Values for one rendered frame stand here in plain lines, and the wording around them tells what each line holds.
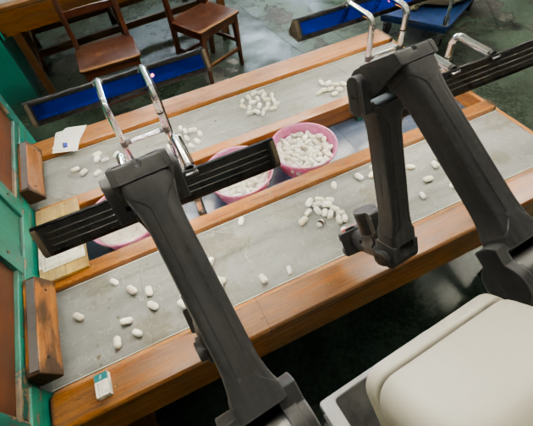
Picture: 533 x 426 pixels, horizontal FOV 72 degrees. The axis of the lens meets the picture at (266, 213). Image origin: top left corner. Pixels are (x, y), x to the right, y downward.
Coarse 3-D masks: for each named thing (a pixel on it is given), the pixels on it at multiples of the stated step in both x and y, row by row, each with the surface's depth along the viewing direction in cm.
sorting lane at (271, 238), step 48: (528, 144) 137; (336, 192) 131; (432, 192) 127; (240, 240) 122; (288, 240) 120; (336, 240) 118; (96, 288) 115; (144, 288) 114; (240, 288) 111; (96, 336) 105; (144, 336) 104
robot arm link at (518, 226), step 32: (384, 64) 56; (416, 64) 54; (416, 96) 55; (448, 96) 54; (448, 128) 53; (448, 160) 55; (480, 160) 53; (480, 192) 53; (480, 224) 55; (512, 224) 52; (480, 256) 54; (512, 288) 51
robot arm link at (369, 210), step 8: (360, 208) 89; (368, 208) 86; (376, 208) 84; (360, 216) 85; (368, 216) 84; (376, 216) 84; (360, 224) 86; (368, 224) 85; (376, 224) 84; (360, 232) 88; (368, 232) 86; (376, 232) 84; (376, 248) 83; (376, 256) 82; (384, 256) 80; (384, 264) 81
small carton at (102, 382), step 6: (102, 372) 95; (108, 372) 96; (96, 378) 94; (102, 378) 94; (108, 378) 94; (96, 384) 93; (102, 384) 93; (108, 384) 93; (96, 390) 92; (102, 390) 92; (108, 390) 92; (96, 396) 91; (102, 396) 91
